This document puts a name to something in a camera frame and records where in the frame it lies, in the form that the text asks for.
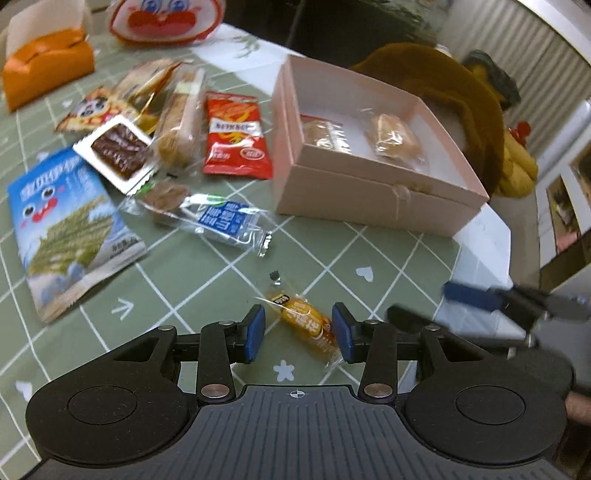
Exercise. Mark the white red crab pouch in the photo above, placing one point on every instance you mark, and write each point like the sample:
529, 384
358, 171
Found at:
161, 23

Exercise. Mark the clear wrapped pastry packet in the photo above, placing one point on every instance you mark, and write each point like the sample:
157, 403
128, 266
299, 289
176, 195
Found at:
392, 136

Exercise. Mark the blue seaweed snack packet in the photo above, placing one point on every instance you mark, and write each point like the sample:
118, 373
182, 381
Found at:
64, 221

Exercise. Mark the clear wrapped biscuit packet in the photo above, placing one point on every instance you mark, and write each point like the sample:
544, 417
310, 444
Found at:
323, 134

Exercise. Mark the long cracker packet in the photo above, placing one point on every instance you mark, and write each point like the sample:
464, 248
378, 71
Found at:
178, 129

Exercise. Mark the red snack packet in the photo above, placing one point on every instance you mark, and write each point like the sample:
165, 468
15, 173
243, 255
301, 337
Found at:
235, 138

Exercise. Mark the orange tissue box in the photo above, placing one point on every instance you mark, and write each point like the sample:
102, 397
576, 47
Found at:
46, 69

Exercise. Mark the round rice cracker packet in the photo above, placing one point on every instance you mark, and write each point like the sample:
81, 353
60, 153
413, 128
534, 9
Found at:
143, 83

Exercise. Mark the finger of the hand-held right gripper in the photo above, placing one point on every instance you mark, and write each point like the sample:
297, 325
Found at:
471, 296
406, 317

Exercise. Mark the brown plush toy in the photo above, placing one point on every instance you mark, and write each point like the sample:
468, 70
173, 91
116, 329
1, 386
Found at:
448, 87

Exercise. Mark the green checked tablecloth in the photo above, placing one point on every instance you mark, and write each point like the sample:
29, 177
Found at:
184, 286

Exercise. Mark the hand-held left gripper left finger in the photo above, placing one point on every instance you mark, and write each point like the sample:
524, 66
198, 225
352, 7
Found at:
254, 333

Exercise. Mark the yellow plush toy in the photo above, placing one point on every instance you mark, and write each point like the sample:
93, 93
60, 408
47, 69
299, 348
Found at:
517, 166

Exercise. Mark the panda print snack packet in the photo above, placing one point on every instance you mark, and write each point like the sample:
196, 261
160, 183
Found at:
97, 108

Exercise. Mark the dark grey plush toy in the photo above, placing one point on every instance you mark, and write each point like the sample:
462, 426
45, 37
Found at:
496, 78

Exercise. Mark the pink cardboard box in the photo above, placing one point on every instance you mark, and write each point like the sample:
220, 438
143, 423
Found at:
369, 198

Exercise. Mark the white shelf cabinet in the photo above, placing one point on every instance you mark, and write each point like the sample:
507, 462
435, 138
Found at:
565, 207

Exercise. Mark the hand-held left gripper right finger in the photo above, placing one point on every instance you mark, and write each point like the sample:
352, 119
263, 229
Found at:
344, 337

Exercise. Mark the dark jerky packet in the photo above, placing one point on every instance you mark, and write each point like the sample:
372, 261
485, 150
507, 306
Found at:
120, 150

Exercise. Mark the person's right forearm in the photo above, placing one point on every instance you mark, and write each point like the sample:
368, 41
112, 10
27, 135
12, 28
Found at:
579, 407

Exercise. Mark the small orange candy packet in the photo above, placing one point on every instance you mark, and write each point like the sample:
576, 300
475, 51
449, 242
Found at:
307, 325

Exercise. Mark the white pleated curtain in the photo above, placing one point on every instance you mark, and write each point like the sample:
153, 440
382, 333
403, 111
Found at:
521, 32

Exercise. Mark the clear cake packet blue label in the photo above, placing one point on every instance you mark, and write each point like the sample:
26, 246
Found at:
217, 219

